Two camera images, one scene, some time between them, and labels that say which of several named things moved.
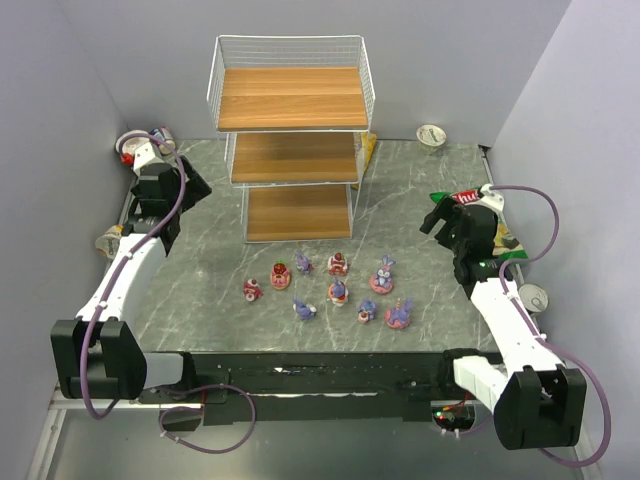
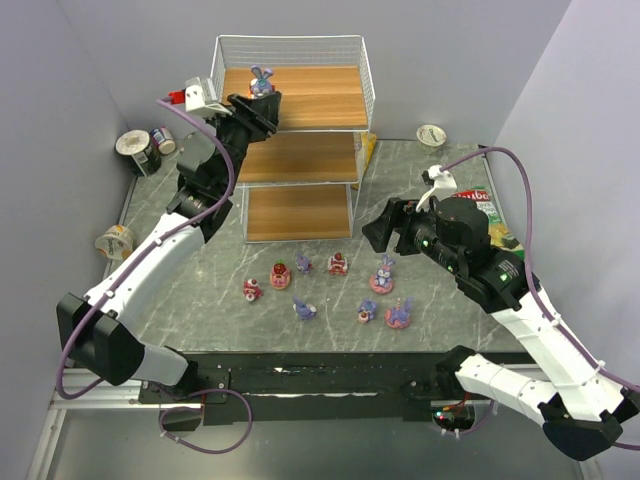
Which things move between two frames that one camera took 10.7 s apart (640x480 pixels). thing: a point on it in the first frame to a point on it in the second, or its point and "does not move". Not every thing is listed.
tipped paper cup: x=108 y=243 does not move
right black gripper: x=447 y=222 to x=396 y=225
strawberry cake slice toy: x=337 y=265 does not move
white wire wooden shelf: x=294 y=111 does not move
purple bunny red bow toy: x=302 y=263 does not move
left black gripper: x=181 y=198 to x=251 y=116
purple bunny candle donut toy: x=399 y=317 does not move
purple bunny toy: x=306 y=311 does not move
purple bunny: x=338 y=293 to x=261 y=85
